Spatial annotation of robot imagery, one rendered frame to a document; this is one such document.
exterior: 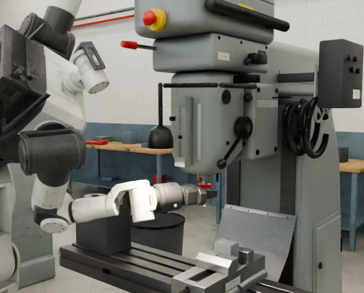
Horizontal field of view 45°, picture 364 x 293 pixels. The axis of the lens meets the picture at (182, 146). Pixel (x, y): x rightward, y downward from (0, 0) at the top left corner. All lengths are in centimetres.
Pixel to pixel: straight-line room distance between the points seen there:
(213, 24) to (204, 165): 41
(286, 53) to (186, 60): 49
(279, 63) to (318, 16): 425
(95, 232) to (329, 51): 108
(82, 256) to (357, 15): 462
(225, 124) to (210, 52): 23
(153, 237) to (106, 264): 165
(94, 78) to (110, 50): 684
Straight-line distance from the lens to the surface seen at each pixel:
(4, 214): 154
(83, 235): 184
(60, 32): 142
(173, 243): 337
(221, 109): 131
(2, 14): 1109
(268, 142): 153
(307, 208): 172
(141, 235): 332
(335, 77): 142
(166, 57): 135
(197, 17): 120
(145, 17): 122
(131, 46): 129
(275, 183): 171
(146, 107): 735
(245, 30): 137
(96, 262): 171
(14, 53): 121
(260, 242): 173
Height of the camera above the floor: 153
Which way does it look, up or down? 5 degrees down
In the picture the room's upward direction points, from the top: straight up
